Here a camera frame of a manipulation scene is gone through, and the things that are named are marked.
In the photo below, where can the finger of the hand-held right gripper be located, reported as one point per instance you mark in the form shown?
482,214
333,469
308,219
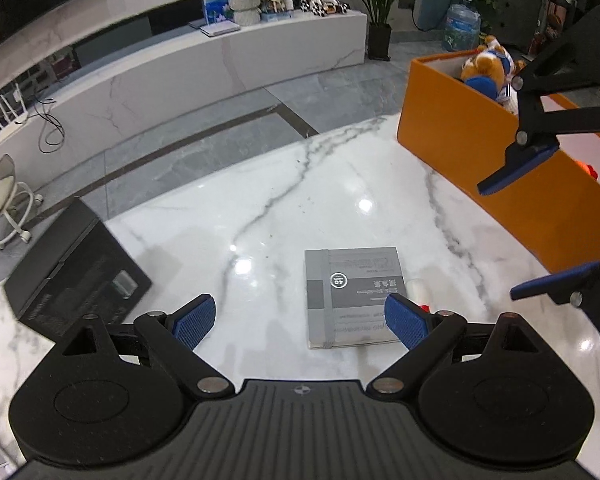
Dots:
520,167
555,280

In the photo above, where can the blue water bottle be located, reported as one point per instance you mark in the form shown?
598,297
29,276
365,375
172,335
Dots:
461,27

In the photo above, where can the grey book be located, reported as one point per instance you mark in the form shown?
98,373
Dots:
350,285

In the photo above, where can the cluttered shelf rack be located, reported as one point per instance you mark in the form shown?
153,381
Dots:
555,20

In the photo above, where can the black white checkered toy car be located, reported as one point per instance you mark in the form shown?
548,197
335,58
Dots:
322,5

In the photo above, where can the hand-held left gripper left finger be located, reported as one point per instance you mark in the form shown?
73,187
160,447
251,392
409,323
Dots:
195,320

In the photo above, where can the grey drawer cabinet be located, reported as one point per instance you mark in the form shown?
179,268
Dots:
520,5

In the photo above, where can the long leaf potted plant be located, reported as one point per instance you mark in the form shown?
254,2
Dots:
379,35

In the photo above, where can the white marble television console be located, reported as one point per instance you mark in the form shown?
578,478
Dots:
155,85

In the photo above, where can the white router with antennas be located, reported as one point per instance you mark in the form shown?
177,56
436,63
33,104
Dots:
10,130

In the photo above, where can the orange crochet ball red flower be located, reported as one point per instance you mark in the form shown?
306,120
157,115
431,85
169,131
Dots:
587,168

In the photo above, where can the brown bear plush blue hat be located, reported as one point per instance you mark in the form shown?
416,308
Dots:
490,62

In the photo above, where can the white tube red cap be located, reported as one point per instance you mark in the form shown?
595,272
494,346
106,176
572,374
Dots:
420,290

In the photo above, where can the white knitted pot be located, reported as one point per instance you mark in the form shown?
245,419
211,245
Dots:
245,10

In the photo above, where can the dark wall socket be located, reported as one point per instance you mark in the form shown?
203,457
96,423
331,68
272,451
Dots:
406,3

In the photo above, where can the white tablet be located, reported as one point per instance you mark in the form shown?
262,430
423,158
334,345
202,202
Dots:
215,28

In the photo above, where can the black cardboard box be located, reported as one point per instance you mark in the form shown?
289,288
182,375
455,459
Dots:
75,270

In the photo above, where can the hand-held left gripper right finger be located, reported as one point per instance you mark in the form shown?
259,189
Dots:
405,320

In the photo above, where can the orange cardboard box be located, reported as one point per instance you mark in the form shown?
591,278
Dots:
455,125

